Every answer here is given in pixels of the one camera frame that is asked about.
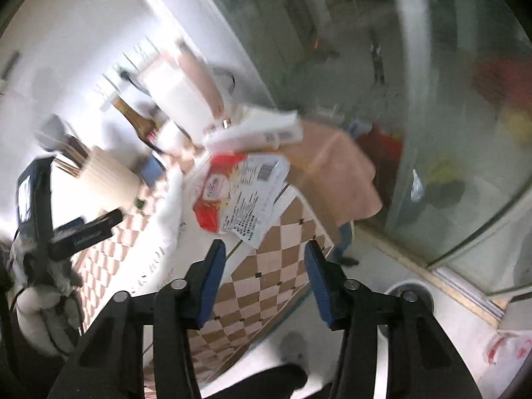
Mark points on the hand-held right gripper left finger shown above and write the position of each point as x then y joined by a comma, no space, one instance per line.
212,282

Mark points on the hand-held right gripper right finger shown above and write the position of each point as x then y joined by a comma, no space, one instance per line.
321,286

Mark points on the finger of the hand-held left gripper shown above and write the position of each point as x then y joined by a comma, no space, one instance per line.
97,226

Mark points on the white tissue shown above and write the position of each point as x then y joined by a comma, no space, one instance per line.
172,208

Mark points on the red snack bag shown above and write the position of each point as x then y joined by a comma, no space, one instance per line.
232,195

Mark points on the white round trash bin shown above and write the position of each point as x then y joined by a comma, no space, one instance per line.
411,289

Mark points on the long white box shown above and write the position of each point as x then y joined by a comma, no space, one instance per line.
253,131

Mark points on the person's left forearm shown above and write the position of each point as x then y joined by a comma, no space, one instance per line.
16,376

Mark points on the person's left hand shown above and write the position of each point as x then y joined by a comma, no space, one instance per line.
39,316

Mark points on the cream utensil holder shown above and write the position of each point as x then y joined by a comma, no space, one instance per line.
106,183

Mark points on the small dark green cap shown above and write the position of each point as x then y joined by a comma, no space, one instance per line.
139,204

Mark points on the metal table leg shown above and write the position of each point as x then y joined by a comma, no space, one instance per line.
345,243

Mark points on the checkered tablecloth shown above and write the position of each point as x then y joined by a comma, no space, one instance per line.
266,266

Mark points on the grey slipper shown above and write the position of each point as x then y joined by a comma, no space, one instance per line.
294,347

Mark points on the bundle of wooden chopsticks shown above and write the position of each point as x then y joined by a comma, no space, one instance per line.
72,153

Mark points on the dark blue phone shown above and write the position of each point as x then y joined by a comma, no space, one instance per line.
151,171

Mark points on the grey spatula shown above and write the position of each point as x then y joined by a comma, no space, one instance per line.
54,131

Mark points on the dark sauce bottle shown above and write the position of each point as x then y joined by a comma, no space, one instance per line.
137,122

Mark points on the white bowl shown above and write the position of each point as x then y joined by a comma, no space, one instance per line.
176,137

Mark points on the pink cloth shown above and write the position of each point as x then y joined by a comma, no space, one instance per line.
332,166

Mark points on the red bag behind glass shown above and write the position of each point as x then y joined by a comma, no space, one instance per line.
380,162

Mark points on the white and pink kettle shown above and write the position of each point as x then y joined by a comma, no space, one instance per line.
183,87

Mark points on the white plastic bag red print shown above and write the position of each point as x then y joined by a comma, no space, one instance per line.
509,347

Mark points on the glass sliding door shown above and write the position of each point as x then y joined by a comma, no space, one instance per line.
395,70

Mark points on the wall knife rack with knife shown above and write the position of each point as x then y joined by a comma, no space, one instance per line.
10,65

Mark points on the white triple wall outlet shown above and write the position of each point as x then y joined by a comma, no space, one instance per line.
133,66

